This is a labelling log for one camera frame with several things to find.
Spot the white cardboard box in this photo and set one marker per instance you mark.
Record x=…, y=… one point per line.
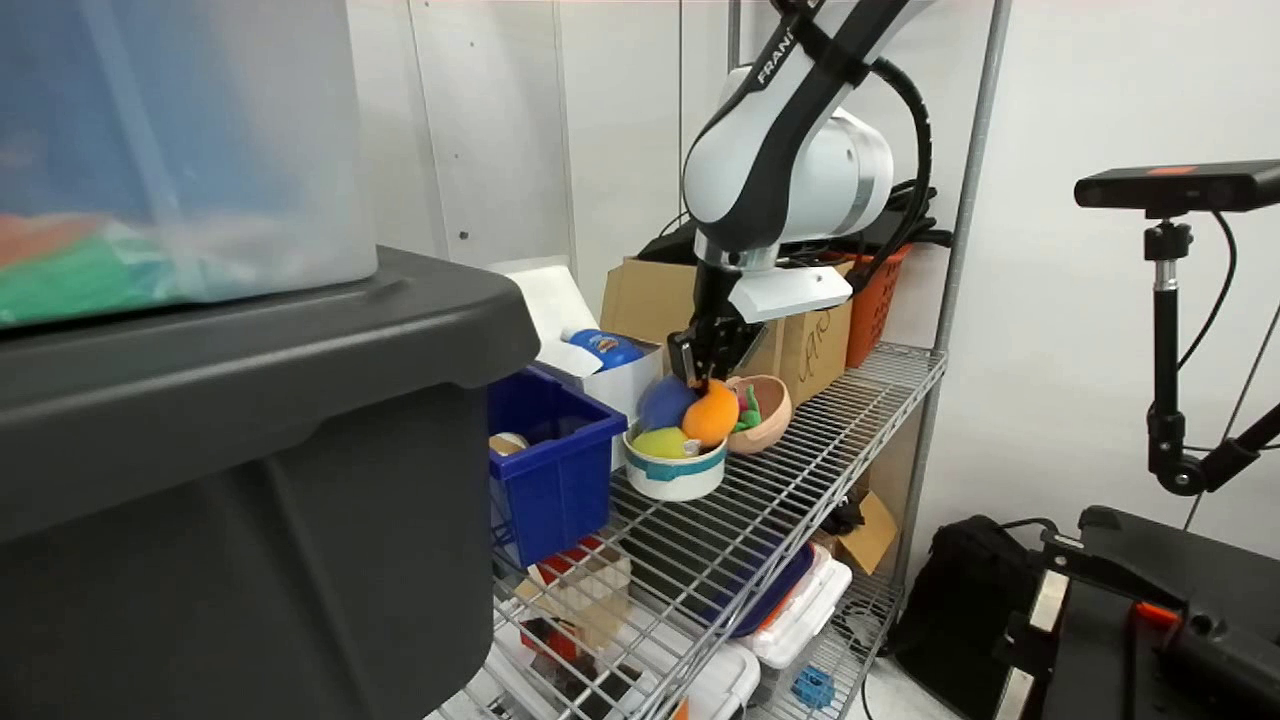
x=552, y=303

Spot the blue plastic container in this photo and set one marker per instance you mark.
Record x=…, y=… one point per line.
x=567, y=492

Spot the clear plastic box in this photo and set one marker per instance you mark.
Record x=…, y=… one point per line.
x=585, y=584

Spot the dark grey storage tote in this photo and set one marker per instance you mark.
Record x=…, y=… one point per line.
x=267, y=533

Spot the black fabric bag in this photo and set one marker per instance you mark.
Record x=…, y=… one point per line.
x=964, y=601

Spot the black camera stand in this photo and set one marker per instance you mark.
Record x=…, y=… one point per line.
x=1165, y=361

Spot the white box with orange label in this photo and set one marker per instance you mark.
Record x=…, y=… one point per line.
x=727, y=683

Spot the orange plastic bin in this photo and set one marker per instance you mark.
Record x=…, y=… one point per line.
x=873, y=315

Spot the small blue item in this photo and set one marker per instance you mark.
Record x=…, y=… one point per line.
x=812, y=685

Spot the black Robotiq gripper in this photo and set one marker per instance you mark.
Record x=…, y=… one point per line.
x=720, y=307

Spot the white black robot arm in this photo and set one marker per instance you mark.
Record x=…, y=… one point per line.
x=787, y=147

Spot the white bowl with teal rim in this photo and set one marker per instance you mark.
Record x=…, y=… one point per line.
x=672, y=478

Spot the white plastic case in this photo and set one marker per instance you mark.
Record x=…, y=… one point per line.
x=812, y=615

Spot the pack of plush ball toys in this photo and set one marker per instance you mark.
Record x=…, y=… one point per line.
x=711, y=418

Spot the brown cardboard box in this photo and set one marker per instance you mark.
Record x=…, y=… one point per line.
x=800, y=355

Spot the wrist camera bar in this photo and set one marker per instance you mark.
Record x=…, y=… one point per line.
x=792, y=295

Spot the small cardboard piece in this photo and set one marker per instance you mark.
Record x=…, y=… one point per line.
x=873, y=533

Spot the black stereo camera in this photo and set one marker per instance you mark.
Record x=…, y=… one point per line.
x=1172, y=185

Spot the clear plastic storage bin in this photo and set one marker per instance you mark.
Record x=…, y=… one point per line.
x=201, y=135

